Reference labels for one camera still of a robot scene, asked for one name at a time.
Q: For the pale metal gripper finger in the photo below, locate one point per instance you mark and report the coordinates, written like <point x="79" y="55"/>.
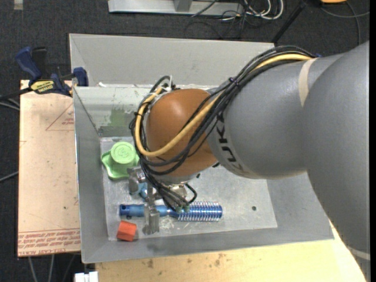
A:
<point x="134" y="181"/>
<point x="152" y="223"/>

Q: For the green plastic cup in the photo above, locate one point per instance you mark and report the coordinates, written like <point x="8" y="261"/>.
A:
<point x="120" y="157"/>

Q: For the orange-red block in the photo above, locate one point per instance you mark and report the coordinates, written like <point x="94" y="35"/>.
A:
<point x="126" y="231"/>

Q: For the blue ribbed cylinder tool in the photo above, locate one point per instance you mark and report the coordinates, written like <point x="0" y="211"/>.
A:
<point x="204" y="211"/>

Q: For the grey metal bin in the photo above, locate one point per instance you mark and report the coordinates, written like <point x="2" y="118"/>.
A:
<point x="241" y="210"/>

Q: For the brown cardboard board, red print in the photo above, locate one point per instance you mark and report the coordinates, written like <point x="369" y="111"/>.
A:
<point x="47" y="169"/>

